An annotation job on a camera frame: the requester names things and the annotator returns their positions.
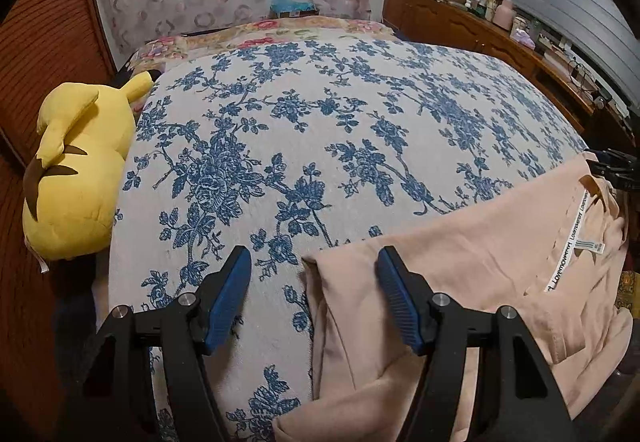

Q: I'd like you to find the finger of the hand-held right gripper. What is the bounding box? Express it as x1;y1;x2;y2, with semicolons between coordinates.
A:
585;149;636;187

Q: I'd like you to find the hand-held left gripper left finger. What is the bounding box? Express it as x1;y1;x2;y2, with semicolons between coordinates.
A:
80;245;252;442

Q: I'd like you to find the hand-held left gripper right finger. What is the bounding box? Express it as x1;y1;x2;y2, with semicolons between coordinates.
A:
376;245;561;442

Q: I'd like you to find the peach printed t-shirt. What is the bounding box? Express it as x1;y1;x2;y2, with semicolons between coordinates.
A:
272;152;633;442

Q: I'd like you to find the blue floral blanket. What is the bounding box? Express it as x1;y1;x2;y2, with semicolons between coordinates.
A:
107;34;588;442

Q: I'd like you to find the pink bottle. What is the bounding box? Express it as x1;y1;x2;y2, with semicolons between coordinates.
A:
492;0;516;31

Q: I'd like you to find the wooden cabinet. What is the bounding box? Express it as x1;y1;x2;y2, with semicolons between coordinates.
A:
382;0;636;147

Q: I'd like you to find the yellow plush toy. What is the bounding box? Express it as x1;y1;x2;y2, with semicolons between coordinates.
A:
22;70;153;263

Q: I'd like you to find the pink floral blanket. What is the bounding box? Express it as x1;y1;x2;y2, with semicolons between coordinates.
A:
135;16;396;72

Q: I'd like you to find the teal item on box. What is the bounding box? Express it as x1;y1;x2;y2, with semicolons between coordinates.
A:
270;0;321;20

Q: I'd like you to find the brown louvered wardrobe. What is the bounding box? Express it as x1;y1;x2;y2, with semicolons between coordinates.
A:
0;0;121;373

